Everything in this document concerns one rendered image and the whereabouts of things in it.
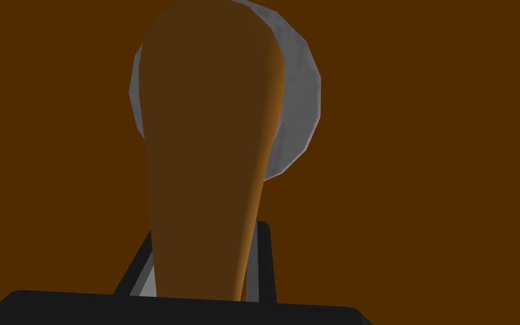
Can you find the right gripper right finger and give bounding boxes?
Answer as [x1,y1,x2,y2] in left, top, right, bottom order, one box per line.
[244,221,277,304]

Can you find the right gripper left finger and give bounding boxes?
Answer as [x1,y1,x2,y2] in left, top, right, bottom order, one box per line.
[113,230,157,298]

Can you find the brown door leaf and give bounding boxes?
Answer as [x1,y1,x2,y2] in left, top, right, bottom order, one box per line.
[0,0,520,325]

